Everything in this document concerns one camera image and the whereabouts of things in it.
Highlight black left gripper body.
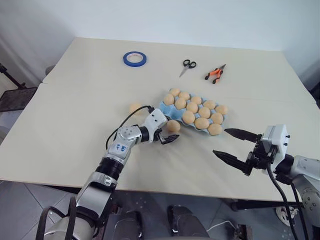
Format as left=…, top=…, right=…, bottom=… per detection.
left=152, top=128, right=166, bottom=146

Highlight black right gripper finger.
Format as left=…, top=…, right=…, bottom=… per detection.
left=212, top=149, right=252, bottom=177
left=224, top=128, right=259, bottom=143

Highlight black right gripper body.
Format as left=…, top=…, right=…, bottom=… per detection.
left=246, top=133, right=275, bottom=176

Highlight blue egg carton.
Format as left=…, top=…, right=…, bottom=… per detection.
left=159, top=87, right=227, bottom=137

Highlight white round object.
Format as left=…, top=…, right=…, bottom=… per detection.
left=275, top=206, right=300, bottom=227

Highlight blue tape roll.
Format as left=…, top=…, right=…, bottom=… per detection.
left=122, top=51, right=149, bottom=68

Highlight dark rounded shape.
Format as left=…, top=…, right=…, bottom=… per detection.
left=113, top=210, right=144, bottom=240
left=166, top=204, right=210, bottom=240

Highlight black mesh mat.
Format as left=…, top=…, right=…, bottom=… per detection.
left=0, top=87, right=39, bottom=113

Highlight black metal stand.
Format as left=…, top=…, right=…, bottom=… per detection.
left=0, top=62, right=29, bottom=90

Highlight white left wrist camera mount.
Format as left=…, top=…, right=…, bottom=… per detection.
left=142, top=107, right=168, bottom=144

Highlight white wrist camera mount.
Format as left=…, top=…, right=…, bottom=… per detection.
left=142, top=107, right=168, bottom=144
left=262, top=124, right=291, bottom=173

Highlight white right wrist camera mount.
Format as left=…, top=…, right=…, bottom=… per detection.
left=262, top=124, right=291, bottom=173

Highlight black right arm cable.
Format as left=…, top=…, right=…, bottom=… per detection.
left=265, top=159, right=300, bottom=240
left=289, top=182, right=310, bottom=240

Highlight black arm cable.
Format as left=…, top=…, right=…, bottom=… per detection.
left=289, top=182, right=310, bottom=240
left=105, top=104, right=155, bottom=151
left=265, top=159, right=300, bottom=240

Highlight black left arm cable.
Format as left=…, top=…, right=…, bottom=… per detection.
left=105, top=104, right=155, bottom=151

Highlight black table frame bar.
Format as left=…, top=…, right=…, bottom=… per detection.
left=231, top=199, right=305, bottom=212

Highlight orange handled pliers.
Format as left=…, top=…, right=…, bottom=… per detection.
left=204, top=63, right=227, bottom=85

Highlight thin white cable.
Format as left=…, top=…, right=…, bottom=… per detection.
left=207, top=219, right=239, bottom=233

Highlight black handled scissors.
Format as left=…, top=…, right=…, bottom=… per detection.
left=178, top=59, right=198, bottom=78

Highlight black shoulder cable loop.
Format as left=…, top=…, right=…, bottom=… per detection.
left=37, top=196, right=79, bottom=240

